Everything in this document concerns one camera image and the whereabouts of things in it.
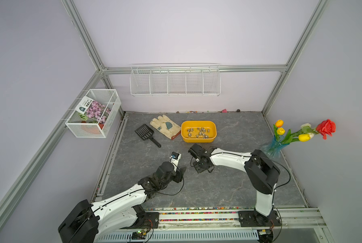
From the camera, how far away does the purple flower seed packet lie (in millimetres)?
726

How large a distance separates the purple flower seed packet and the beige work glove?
405 mm

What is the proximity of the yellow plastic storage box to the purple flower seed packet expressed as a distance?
1.63 ft

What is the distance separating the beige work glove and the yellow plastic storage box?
2.1 inches

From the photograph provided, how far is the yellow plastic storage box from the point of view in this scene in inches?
41.1
